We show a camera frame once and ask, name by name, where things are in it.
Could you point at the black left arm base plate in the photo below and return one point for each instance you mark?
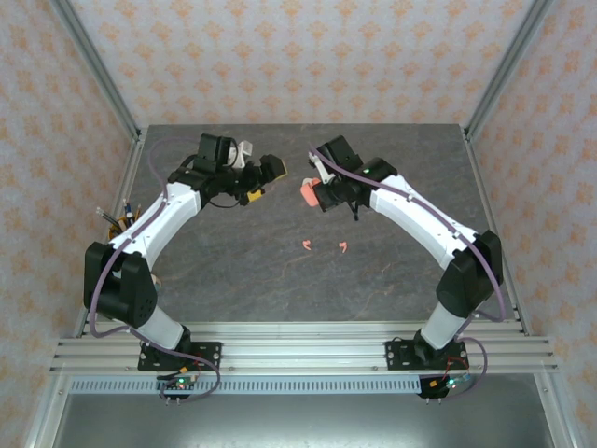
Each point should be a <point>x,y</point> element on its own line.
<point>210,354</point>

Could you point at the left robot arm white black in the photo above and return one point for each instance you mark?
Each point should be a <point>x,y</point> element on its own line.
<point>158,219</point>

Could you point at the white earbud charging case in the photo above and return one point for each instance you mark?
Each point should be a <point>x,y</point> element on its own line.
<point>308,181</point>

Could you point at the pink earbud charging case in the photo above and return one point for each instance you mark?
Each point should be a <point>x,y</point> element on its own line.
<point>308,195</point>

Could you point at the aluminium table side rail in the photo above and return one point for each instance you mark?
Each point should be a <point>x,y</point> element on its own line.
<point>135,147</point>
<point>477,163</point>

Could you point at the grey metal sheet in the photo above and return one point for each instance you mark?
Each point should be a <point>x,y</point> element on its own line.
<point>298,420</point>

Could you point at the aluminium mounting beam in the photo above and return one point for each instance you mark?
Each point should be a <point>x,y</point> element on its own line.
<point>303,345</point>

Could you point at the silver metallic pen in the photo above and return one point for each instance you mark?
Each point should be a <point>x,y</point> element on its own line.
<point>107,217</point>

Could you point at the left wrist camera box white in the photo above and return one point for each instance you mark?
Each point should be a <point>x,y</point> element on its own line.
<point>242,156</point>

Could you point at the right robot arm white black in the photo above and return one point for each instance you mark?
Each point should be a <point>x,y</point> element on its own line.
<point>420,214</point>

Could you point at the aluminium lower frame rail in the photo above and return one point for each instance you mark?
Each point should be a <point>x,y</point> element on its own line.
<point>46,410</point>
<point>555,410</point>

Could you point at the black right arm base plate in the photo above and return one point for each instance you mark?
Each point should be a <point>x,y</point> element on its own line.
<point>396,357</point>

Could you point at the aluminium frame post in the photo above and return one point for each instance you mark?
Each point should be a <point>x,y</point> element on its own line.
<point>98,65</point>
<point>506,65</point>

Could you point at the dark pen with white tip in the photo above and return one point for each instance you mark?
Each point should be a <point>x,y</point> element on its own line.
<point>127,208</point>

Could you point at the yellow pen holder cup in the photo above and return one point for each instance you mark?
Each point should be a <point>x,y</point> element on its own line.
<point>114,233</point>

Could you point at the teal tape roll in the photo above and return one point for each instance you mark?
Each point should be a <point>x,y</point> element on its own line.
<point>157,282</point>

